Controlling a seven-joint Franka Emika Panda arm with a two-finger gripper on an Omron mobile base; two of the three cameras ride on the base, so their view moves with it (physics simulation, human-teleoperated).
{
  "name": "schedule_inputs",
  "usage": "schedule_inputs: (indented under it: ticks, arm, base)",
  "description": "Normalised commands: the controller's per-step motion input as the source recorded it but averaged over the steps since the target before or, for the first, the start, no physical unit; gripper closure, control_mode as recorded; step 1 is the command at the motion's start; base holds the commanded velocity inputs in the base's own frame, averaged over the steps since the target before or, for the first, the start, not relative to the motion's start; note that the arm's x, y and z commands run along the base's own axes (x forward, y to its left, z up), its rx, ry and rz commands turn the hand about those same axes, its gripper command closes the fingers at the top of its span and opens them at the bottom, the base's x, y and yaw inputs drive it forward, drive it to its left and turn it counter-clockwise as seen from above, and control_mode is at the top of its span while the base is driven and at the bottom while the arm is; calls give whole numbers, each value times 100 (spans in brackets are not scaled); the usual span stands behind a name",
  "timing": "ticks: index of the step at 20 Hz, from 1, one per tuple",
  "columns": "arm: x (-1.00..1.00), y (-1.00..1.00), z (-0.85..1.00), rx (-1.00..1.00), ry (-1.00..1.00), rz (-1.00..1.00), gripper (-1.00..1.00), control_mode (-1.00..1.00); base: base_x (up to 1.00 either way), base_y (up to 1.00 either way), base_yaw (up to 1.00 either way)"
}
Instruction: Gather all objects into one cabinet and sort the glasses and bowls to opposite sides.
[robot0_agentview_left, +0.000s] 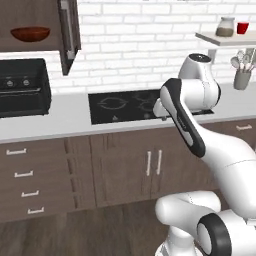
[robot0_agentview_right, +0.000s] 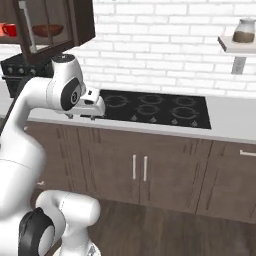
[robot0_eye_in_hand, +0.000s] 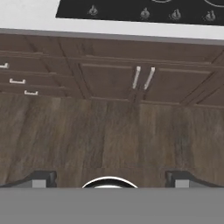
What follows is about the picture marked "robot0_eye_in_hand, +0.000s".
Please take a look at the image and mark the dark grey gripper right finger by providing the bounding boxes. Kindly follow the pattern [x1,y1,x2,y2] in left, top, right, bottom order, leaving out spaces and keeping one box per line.
[164,170,224,189]

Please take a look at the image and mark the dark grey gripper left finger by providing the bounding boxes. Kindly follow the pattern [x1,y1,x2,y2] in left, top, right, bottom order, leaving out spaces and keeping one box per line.
[0,170,58,189]

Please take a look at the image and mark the round black and white thing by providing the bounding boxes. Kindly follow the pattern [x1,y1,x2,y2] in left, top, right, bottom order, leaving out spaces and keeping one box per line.
[80,176,139,189]

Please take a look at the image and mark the dark wood drawer front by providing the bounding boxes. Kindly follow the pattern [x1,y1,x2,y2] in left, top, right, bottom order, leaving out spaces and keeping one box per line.
[0,52,51,74]
[0,83,77,99]
[0,70,67,89]

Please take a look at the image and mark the dark wood cupboard door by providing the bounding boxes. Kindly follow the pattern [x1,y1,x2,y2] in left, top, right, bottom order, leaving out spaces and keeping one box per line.
[141,66,217,107]
[78,62,142,102]

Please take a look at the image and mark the black hob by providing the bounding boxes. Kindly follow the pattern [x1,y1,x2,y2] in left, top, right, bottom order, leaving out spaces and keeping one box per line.
[55,0,224,27]

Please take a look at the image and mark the silver cupboard door handle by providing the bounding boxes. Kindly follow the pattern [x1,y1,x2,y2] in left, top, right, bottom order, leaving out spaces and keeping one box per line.
[131,66,142,90]
[143,66,157,91]

